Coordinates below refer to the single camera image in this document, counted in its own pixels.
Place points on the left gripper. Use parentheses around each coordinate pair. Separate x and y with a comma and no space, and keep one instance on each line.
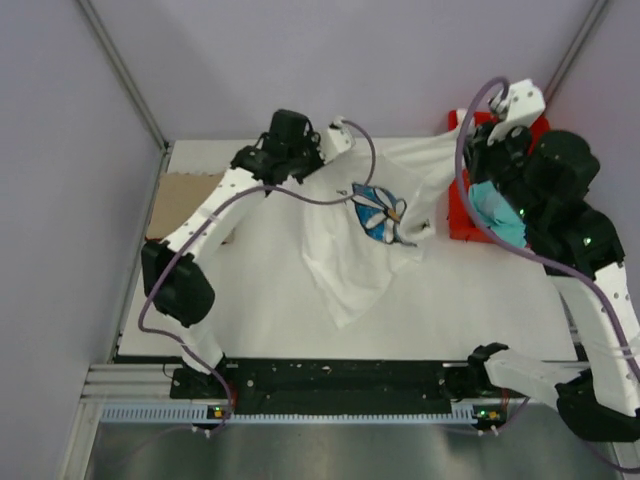
(313,143)

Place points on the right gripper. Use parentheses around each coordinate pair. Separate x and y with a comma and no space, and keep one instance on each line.
(478,149)

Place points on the teal t shirt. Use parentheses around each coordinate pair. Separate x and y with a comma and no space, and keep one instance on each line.
(496,213)

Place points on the white t shirt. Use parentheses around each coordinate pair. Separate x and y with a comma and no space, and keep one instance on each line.
(379,216)

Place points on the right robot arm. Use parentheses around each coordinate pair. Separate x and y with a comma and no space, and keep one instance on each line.
(601,402)

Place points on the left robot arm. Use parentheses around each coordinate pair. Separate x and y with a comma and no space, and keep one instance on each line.
(178,294)

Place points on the red plastic bin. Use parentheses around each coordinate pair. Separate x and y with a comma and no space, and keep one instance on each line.
(461,226)

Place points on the folded brown t shirt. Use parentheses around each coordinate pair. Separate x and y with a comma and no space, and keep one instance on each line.
(178,196)

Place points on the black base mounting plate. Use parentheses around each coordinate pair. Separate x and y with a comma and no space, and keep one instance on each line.
(334,387)

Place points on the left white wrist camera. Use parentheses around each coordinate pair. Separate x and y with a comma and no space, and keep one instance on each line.
(336,140)

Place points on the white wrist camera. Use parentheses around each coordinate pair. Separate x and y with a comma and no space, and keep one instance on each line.
(336,140)
(518,106)

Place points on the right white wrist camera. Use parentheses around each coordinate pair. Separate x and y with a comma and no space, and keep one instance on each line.
(518,106)

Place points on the aluminium frame rail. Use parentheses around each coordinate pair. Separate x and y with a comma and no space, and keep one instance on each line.
(153,381)

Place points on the grey slotted cable duct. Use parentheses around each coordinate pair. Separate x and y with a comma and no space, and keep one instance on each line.
(201,414)

